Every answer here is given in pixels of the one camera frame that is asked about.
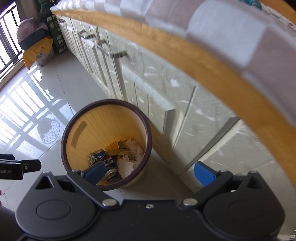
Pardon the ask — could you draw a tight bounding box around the round trash bin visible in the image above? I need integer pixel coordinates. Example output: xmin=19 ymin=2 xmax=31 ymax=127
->
xmin=61 ymin=99 xmax=152 ymax=191

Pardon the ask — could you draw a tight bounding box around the blue Pepsi can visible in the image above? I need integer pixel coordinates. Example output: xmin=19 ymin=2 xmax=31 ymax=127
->
xmin=89 ymin=149 xmax=117 ymax=183

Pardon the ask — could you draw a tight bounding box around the metal cabinet handle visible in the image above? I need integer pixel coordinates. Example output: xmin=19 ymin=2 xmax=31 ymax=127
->
xmin=77 ymin=30 xmax=95 ymax=40
xmin=95 ymin=39 xmax=127 ymax=59

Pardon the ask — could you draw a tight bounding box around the yellow sack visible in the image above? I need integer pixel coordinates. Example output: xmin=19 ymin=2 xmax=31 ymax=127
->
xmin=23 ymin=37 xmax=55 ymax=70

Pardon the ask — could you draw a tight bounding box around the green carton box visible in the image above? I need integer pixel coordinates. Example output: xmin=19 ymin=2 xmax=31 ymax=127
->
xmin=47 ymin=15 xmax=67 ymax=53

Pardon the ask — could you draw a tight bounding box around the cream cabinet front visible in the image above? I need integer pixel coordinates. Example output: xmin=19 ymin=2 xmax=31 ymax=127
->
xmin=59 ymin=16 xmax=295 ymax=235

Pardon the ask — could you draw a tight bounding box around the checkered brown white cloth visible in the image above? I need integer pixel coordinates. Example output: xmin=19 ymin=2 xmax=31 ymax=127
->
xmin=52 ymin=1 xmax=295 ymax=94

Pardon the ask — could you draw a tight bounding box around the pink plush cushion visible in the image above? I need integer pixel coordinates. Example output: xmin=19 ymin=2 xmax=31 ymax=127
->
xmin=16 ymin=18 xmax=50 ymax=50

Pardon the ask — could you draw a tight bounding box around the white plastic bag red print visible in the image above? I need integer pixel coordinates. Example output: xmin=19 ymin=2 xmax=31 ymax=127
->
xmin=126 ymin=138 xmax=144 ymax=162

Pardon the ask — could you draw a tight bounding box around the teal crumpled wrapper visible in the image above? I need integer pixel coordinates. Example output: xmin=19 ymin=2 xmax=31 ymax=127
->
xmin=240 ymin=0 xmax=262 ymax=10

